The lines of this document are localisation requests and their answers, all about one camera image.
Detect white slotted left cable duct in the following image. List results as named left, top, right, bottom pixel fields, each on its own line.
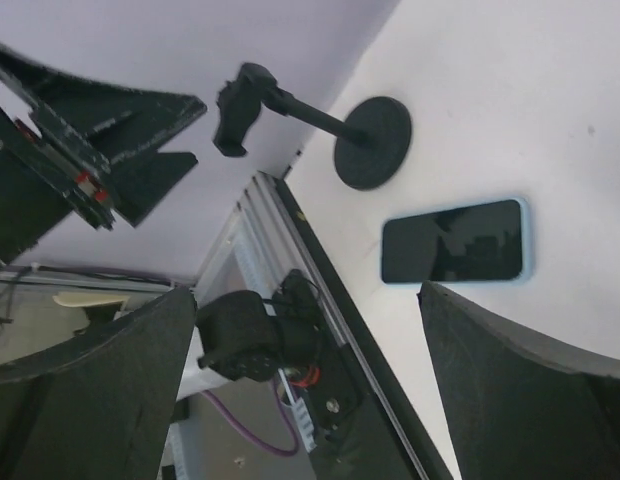
left=276, top=370, right=317, bottom=453

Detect black round phone stand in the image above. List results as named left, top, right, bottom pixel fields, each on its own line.
left=213, top=62, right=413, bottom=191

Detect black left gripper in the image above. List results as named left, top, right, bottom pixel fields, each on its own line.
left=0, top=41, right=207, bottom=265

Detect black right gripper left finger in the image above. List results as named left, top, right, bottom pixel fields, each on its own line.
left=0, top=287, right=196, bottom=479

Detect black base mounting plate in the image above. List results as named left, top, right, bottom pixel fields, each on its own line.
left=272, top=179, right=452, bottom=479

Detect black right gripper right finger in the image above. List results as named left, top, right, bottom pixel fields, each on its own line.
left=418, top=282, right=620, bottom=479

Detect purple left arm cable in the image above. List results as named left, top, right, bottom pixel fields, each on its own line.
left=199, top=389, right=299, bottom=457

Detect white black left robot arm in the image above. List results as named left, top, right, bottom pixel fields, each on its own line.
left=0, top=42, right=315, bottom=382

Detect blue case smartphone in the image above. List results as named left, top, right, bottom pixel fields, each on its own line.
left=380, top=198, right=534, bottom=285

